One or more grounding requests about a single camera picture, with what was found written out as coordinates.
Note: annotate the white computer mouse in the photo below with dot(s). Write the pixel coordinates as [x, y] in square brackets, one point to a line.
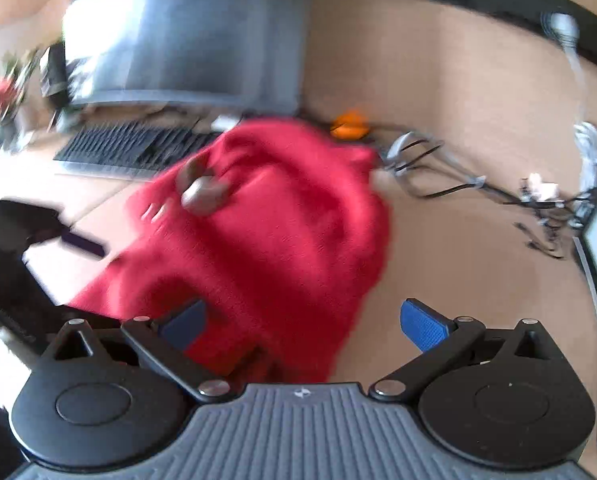
[227, 122]

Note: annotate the red fleece jacket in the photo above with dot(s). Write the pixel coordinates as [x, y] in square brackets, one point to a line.
[278, 240]

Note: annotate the black computer monitor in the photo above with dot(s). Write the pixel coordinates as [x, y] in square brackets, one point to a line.
[188, 35]

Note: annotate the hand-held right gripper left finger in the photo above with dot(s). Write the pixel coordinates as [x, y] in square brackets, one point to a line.
[186, 325]

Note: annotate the black keyboard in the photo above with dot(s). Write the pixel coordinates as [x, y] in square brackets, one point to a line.
[128, 147]

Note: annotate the green and red decoration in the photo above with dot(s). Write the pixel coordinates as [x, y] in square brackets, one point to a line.
[6, 92]

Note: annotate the small orange object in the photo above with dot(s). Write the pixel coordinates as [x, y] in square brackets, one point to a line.
[349, 127]

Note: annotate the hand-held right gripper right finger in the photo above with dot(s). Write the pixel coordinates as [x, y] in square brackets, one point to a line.
[423, 330]

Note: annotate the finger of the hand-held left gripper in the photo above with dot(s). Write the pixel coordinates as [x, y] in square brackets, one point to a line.
[86, 245]

